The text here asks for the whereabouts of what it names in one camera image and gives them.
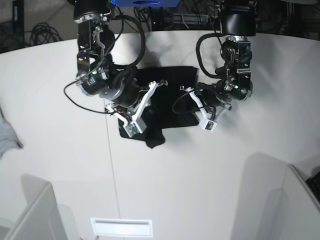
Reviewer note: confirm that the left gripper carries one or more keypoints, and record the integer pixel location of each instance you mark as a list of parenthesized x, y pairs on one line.
[(211, 97)]

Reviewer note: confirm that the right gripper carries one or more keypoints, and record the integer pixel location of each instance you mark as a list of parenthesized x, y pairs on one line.
[(124, 98)]

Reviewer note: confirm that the black T-shirt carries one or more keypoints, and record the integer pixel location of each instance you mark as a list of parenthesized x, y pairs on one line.
[(159, 115)]

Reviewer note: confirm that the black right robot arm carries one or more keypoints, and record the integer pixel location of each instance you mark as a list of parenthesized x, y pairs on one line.
[(97, 73)]

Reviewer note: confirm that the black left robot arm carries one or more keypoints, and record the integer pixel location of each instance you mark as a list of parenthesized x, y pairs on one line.
[(237, 24)]

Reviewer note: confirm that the blue box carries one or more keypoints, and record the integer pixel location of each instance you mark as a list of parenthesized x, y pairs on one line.
[(145, 3)]

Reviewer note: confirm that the grey cloth at table edge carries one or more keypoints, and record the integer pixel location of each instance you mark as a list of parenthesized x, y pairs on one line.
[(8, 136)]

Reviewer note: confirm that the black keyboard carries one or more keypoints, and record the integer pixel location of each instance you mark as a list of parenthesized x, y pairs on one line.
[(314, 185)]

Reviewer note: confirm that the right white partition panel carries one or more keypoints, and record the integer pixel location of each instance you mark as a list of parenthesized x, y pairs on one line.
[(304, 207)]

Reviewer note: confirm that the white partition panel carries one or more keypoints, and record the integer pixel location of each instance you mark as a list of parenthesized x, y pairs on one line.
[(304, 207), (40, 220)]

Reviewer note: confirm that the left white partition panel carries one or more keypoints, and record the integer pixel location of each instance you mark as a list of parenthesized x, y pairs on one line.
[(40, 220)]

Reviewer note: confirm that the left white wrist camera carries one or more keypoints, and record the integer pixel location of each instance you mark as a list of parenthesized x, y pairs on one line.
[(209, 121)]

